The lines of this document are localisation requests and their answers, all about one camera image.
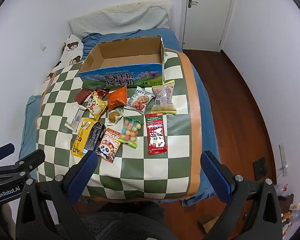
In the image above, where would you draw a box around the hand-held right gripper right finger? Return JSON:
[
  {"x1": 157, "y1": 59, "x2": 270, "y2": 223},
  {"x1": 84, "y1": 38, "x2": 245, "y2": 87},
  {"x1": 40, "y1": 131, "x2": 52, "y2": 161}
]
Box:
[{"x1": 200, "y1": 150, "x2": 283, "y2": 240}]

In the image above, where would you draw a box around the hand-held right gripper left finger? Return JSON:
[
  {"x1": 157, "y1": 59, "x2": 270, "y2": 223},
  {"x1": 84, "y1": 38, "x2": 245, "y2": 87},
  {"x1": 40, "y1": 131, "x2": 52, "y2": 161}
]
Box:
[{"x1": 15, "y1": 150, "x2": 98, "y2": 240}]

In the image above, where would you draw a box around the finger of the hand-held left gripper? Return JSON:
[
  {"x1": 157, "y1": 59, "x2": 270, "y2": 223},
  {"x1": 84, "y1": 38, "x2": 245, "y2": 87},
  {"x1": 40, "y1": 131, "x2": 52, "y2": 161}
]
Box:
[
  {"x1": 0, "y1": 143, "x2": 15, "y2": 166},
  {"x1": 14, "y1": 149, "x2": 46, "y2": 177}
]

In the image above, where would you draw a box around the yellow and black snack packet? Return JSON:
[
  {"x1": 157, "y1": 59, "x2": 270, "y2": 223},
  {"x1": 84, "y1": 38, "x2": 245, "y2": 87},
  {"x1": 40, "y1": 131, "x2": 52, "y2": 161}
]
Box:
[{"x1": 71, "y1": 117, "x2": 107, "y2": 158}]

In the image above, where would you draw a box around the red panda snack packet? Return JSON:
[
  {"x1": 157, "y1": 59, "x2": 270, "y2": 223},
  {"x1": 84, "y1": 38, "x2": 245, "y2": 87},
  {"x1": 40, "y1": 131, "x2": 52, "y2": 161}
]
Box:
[{"x1": 95, "y1": 128, "x2": 122, "y2": 164}]

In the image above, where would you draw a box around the plain white snack packet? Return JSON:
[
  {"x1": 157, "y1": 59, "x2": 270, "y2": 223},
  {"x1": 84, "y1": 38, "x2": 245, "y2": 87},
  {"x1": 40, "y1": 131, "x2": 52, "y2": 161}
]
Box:
[{"x1": 64, "y1": 101, "x2": 87, "y2": 132}]

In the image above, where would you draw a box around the yellow panda snack packet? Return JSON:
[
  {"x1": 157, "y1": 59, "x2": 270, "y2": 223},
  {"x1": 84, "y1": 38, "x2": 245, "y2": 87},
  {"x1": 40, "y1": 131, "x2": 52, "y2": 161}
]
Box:
[{"x1": 86, "y1": 91, "x2": 108, "y2": 121}]

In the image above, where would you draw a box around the long red snack packet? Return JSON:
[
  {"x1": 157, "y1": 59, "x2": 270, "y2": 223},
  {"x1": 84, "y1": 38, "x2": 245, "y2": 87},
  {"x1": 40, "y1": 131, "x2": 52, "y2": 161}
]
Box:
[{"x1": 144, "y1": 113, "x2": 168, "y2": 155}]

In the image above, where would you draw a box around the orange snack packet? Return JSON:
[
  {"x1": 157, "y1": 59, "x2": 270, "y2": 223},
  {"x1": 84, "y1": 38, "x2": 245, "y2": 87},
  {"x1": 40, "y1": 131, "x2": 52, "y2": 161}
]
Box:
[{"x1": 107, "y1": 85, "x2": 128, "y2": 109}]

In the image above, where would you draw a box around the white cookie packet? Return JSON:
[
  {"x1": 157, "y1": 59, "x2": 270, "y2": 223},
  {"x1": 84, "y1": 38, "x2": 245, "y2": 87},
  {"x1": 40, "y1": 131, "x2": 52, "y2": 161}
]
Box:
[{"x1": 124, "y1": 87, "x2": 156, "y2": 116}]

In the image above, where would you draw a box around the pink and yellow snack packet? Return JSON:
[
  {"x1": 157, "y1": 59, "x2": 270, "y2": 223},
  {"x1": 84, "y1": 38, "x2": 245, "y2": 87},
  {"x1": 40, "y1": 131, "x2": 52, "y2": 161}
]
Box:
[{"x1": 150, "y1": 80, "x2": 177, "y2": 115}]

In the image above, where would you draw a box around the blue printed cardboard box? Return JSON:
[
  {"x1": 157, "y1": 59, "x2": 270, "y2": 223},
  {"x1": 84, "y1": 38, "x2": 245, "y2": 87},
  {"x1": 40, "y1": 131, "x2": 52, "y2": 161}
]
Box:
[{"x1": 79, "y1": 36, "x2": 165, "y2": 90}]

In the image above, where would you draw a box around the black floor pad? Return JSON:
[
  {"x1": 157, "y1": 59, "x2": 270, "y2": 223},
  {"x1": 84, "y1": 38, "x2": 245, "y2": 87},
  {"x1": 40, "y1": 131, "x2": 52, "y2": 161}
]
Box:
[{"x1": 253, "y1": 157, "x2": 267, "y2": 180}]

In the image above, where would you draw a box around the cardboard piece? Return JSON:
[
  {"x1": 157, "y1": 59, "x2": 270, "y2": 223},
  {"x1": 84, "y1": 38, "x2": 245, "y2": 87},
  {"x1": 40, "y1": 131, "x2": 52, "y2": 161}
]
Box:
[{"x1": 198, "y1": 214, "x2": 219, "y2": 233}]

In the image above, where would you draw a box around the colourful candy balls packet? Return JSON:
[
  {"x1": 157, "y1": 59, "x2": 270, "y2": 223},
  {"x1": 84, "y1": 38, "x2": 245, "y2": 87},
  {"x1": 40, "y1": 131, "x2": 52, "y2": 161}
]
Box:
[{"x1": 118, "y1": 117, "x2": 143, "y2": 148}]

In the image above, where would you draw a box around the green white checkered blanket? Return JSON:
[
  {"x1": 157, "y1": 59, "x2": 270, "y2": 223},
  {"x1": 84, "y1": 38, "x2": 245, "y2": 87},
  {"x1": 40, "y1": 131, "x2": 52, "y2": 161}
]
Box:
[{"x1": 36, "y1": 47, "x2": 203, "y2": 200}]

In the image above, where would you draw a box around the white power strip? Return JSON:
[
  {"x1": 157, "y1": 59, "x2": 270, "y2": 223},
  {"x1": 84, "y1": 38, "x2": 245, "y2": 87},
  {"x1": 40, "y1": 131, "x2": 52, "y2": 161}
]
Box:
[{"x1": 278, "y1": 142, "x2": 288, "y2": 178}]

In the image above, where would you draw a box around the brown snack packet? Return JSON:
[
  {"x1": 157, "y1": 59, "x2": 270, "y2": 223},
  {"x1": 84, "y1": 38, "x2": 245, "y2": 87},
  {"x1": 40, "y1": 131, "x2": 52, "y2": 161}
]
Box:
[{"x1": 74, "y1": 88, "x2": 93, "y2": 103}]

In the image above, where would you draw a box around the small red snack packet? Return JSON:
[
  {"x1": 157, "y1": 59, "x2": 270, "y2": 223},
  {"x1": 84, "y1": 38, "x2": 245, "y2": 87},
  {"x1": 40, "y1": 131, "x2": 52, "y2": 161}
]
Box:
[{"x1": 95, "y1": 89, "x2": 110, "y2": 100}]

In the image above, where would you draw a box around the pile of colourful small items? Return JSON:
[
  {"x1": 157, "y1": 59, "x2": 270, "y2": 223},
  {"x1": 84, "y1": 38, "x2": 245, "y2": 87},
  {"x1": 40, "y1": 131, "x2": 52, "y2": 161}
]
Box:
[{"x1": 276, "y1": 183, "x2": 300, "y2": 230}]

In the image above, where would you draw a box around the bear print pillow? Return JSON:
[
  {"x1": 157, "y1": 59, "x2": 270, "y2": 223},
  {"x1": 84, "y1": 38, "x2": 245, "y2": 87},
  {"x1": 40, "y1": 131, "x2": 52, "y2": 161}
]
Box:
[{"x1": 44, "y1": 34, "x2": 84, "y2": 83}]

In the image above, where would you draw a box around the blue ruffled pillow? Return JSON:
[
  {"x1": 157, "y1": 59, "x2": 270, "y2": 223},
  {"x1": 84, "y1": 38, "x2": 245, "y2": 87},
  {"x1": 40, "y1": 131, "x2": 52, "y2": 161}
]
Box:
[{"x1": 81, "y1": 32, "x2": 103, "y2": 60}]

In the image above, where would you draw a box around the grey white pillow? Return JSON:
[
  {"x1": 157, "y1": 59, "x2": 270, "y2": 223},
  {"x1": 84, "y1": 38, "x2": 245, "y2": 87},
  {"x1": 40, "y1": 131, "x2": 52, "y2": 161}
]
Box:
[{"x1": 69, "y1": 5, "x2": 170, "y2": 39}]

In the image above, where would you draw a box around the white door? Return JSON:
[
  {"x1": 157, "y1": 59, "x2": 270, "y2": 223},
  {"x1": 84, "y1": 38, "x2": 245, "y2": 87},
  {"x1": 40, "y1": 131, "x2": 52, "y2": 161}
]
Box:
[{"x1": 182, "y1": 0, "x2": 236, "y2": 53}]

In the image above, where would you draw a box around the cream headboard cushion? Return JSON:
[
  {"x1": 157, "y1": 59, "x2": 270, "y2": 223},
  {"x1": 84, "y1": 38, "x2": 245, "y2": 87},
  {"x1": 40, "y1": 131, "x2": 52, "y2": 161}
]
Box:
[{"x1": 90, "y1": 0, "x2": 174, "y2": 14}]

